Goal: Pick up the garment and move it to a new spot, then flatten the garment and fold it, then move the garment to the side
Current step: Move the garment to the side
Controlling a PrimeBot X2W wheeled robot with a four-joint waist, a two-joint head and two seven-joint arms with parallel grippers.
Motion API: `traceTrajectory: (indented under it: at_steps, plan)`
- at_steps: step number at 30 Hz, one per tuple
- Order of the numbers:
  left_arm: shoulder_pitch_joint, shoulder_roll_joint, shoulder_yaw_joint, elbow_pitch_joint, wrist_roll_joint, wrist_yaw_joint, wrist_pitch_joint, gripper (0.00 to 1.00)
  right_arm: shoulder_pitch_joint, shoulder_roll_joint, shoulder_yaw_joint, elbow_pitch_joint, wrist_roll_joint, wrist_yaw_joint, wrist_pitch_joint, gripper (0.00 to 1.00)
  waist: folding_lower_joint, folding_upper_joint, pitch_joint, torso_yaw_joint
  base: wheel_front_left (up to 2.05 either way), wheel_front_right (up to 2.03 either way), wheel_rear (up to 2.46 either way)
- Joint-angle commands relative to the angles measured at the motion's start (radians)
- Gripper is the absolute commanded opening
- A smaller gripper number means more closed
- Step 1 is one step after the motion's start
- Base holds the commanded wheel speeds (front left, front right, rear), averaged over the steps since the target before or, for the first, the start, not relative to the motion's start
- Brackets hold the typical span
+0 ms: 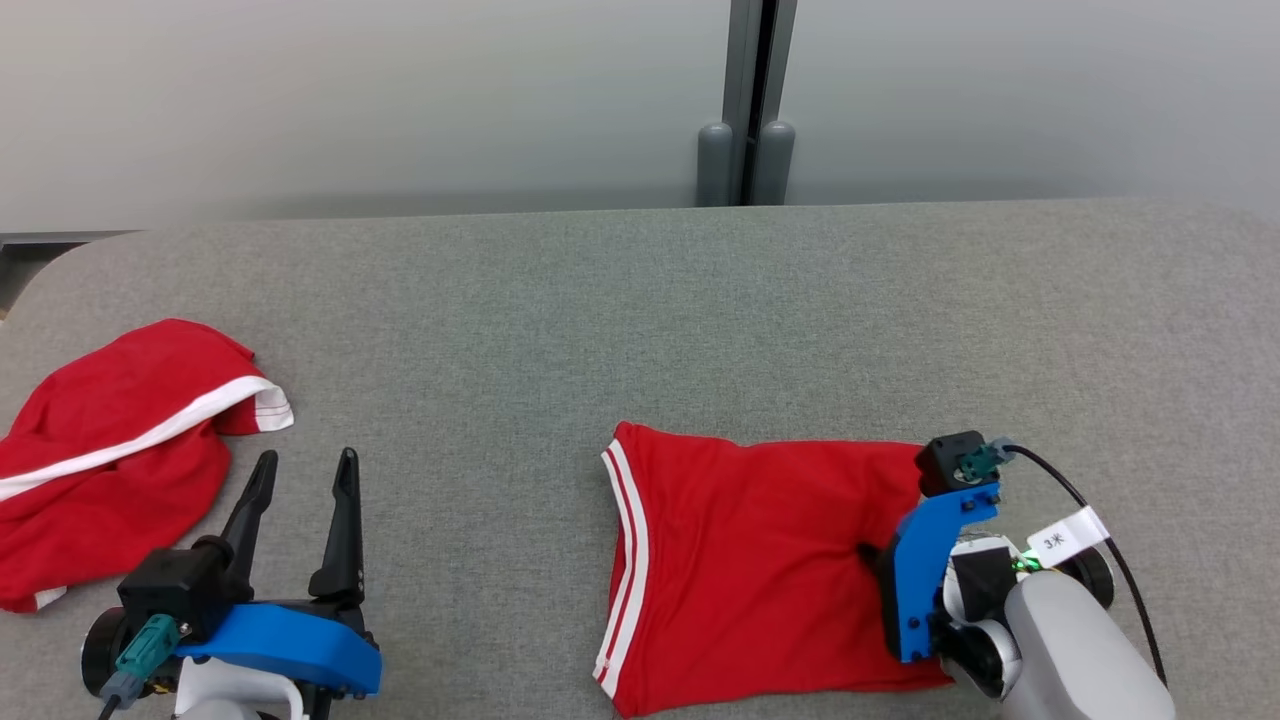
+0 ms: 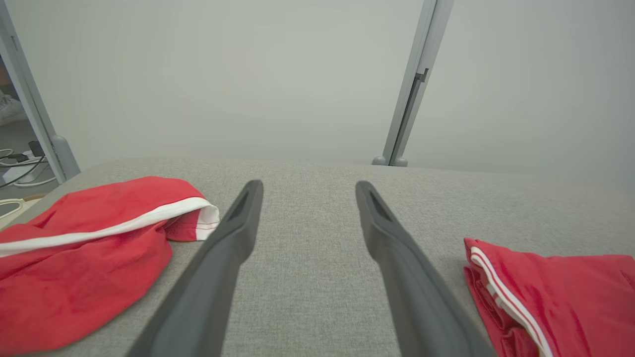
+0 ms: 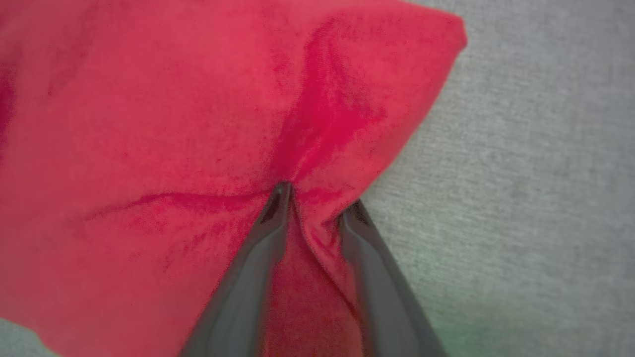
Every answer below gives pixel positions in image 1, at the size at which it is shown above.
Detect red shorts with white stripe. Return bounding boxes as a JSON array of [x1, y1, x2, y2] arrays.
[[0, 318, 295, 613]]

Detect white cable label tag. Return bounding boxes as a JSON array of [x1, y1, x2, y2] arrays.
[[1028, 507, 1111, 569]]

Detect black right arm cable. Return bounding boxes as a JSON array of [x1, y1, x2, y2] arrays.
[[960, 437, 1169, 691]]

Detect grey partition post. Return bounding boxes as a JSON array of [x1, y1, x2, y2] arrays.
[[697, 0, 798, 207]]

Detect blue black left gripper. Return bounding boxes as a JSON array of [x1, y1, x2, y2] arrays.
[[175, 446, 384, 698]]

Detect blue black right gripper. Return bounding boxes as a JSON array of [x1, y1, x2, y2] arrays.
[[857, 484, 1002, 665]]

